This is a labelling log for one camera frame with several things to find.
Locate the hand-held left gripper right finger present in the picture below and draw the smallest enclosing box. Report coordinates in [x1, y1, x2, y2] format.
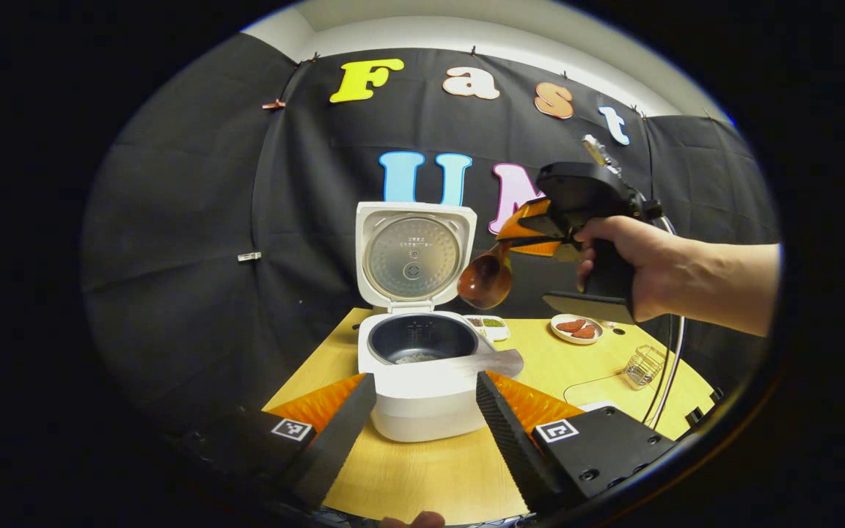
[475, 370, 676, 514]

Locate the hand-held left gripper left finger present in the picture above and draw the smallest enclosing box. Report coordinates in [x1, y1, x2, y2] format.
[173, 372, 378, 512]

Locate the brown wooden spoon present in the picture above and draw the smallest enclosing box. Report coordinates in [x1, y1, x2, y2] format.
[457, 241, 515, 310]

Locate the white rice cooker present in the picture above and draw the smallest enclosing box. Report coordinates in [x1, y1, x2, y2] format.
[355, 202, 519, 443]

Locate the wire chopstick holder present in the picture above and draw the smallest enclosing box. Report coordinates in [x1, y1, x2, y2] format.
[622, 345, 667, 390]

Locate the round white plate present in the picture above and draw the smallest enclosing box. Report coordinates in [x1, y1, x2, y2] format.
[550, 314, 604, 345]

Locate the white divided dish of beans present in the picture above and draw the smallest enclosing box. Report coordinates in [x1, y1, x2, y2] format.
[464, 315, 511, 342]

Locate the black backdrop cloth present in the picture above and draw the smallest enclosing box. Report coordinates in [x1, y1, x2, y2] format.
[81, 33, 783, 441]

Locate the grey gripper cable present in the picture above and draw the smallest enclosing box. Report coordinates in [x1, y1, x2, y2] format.
[641, 213, 687, 430]

